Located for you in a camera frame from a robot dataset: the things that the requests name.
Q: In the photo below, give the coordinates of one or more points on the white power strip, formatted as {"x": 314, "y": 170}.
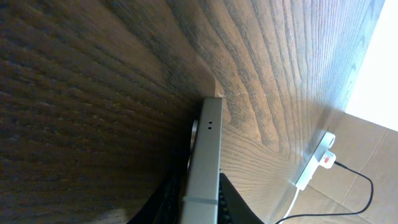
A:
{"x": 321, "y": 157}

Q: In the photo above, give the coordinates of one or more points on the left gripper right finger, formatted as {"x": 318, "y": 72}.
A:
{"x": 232, "y": 209}

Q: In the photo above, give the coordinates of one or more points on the Galaxy S25 Ultra smartphone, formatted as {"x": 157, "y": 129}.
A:
{"x": 200, "y": 202}

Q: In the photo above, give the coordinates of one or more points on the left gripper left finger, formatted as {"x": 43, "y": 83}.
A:
{"x": 163, "y": 206}

